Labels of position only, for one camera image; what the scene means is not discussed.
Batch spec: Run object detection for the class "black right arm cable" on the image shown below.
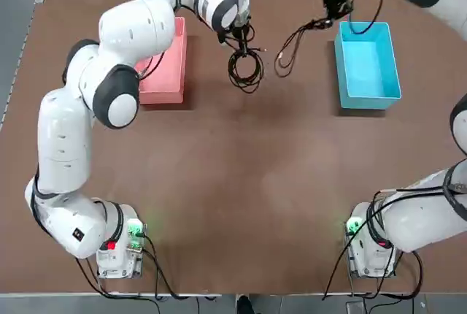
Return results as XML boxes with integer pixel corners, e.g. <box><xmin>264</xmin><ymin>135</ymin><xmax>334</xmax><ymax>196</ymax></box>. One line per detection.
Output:
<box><xmin>346</xmin><ymin>0</ymin><xmax>387</xmax><ymax>37</ymax></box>

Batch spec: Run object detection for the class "black camera post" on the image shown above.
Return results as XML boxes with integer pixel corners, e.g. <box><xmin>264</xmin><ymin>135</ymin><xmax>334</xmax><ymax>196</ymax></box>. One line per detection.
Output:
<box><xmin>235</xmin><ymin>294</ymin><xmax>257</xmax><ymax>314</ymax></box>

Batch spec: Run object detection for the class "blue plastic box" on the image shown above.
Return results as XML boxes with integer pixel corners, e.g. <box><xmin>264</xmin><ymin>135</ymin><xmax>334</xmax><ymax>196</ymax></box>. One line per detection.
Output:
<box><xmin>334</xmin><ymin>20</ymin><xmax>403</xmax><ymax>111</ymax></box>

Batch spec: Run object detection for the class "black left base cable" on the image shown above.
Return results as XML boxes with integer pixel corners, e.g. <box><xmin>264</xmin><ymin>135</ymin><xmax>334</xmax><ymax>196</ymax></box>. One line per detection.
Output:
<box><xmin>74</xmin><ymin>233</ymin><xmax>223</xmax><ymax>300</ymax></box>

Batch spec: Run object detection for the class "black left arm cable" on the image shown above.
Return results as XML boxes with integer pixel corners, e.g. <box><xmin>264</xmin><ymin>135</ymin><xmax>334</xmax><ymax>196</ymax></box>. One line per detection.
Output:
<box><xmin>135</xmin><ymin>0</ymin><xmax>256</xmax><ymax>82</ymax></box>

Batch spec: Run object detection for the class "pink plastic box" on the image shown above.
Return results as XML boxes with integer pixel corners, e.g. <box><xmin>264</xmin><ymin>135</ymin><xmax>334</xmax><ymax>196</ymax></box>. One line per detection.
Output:
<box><xmin>134</xmin><ymin>17</ymin><xmax>188</xmax><ymax>104</ymax></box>

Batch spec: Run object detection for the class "black right base cable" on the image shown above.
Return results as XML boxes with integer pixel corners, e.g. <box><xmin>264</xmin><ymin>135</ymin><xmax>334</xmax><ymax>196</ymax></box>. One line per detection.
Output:
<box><xmin>323</xmin><ymin>231</ymin><xmax>424</xmax><ymax>300</ymax></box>

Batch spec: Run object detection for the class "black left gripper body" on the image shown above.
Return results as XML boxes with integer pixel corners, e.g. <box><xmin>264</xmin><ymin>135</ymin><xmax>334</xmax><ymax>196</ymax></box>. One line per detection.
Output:
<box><xmin>231</xmin><ymin>18</ymin><xmax>253</xmax><ymax>43</ymax></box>

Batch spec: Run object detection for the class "black base cable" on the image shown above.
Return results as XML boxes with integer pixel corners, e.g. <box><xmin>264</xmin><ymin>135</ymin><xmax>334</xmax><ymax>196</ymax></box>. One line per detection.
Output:
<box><xmin>74</xmin><ymin>233</ymin><xmax>223</xmax><ymax>300</ymax></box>
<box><xmin>323</xmin><ymin>231</ymin><xmax>424</xmax><ymax>300</ymax></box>

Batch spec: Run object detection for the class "thin black cable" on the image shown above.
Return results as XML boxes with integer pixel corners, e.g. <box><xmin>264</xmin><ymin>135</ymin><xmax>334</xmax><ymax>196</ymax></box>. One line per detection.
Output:
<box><xmin>274</xmin><ymin>17</ymin><xmax>332</xmax><ymax>78</ymax></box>
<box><xmin>226</xmin><ymin>38</ymin><xmax>270</xmax><ymax>95</ymax></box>

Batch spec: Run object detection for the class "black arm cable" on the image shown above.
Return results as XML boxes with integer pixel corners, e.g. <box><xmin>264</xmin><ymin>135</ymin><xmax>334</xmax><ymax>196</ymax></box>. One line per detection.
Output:
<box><xmin>346</xmin><ymin>0</ymin><xmax>387</xmax><ymax>37</ymax></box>
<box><xmin>135</xmin><ymin>0</ymin><xmax>256</xmax><ymax>82</ymax></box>

